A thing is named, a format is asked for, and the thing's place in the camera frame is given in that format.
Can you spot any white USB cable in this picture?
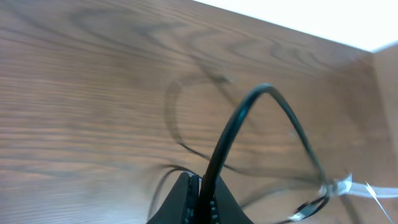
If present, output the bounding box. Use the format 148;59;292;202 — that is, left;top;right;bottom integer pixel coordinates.
287;172;398;224

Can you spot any black USB cable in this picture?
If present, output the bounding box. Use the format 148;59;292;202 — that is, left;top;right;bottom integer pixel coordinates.
146;83;331;224

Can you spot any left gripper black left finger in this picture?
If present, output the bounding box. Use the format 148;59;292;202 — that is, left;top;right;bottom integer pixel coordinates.
147;172;199;224

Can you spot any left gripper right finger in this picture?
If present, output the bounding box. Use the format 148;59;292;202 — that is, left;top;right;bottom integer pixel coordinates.
211;177;253;224

